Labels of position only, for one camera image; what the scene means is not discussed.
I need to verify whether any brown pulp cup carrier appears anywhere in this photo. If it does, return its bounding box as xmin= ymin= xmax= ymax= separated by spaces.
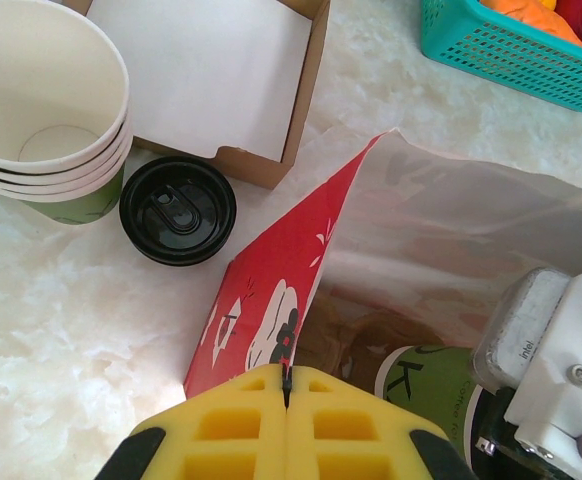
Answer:
xmin=298 ymin=292 xmax=452 ymax=386

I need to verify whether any single green paper cup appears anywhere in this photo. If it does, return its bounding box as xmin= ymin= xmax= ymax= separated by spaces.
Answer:
xmin=373 ymin=343 xmax=480 ymax=464

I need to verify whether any stack of green paper cups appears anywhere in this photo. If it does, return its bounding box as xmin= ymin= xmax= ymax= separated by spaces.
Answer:
xmin=0 ymin=0 xmax=135 ymax=229

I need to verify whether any teal plastic basket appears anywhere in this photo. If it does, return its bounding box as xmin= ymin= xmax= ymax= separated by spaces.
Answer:
xmin=418 ymin=0 xmax=582 ymax=114

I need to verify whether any orange carrot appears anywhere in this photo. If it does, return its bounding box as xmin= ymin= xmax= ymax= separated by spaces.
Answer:
xmin=478 ymin=0 xmax=582 ymax=49

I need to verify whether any white red printed paper bag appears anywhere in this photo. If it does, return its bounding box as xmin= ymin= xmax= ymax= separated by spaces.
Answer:
xmin=183 ymin=127 xmax=582 ymax=436

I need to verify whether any stack of black cup lids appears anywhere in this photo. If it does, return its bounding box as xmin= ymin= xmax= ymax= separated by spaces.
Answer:
xmin=118 ymin=155 xmax=238 ymax=267

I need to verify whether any brown cardboard box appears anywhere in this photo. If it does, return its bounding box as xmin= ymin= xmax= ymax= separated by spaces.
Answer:
xmin=45 ymin=0 xmax=332 ymax=190

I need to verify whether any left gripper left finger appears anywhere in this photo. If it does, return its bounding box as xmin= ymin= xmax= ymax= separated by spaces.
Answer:
xmin=93 ymin=363 xmax=289 ymax=480

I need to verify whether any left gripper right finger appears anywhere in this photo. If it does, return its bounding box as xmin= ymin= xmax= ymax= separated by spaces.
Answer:
xmin=286 ymin=365 xmax=475 ymax=480

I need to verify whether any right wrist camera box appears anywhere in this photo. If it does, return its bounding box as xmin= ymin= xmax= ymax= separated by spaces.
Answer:
xmin=469 ymin=267 xmax=582 ymax=469

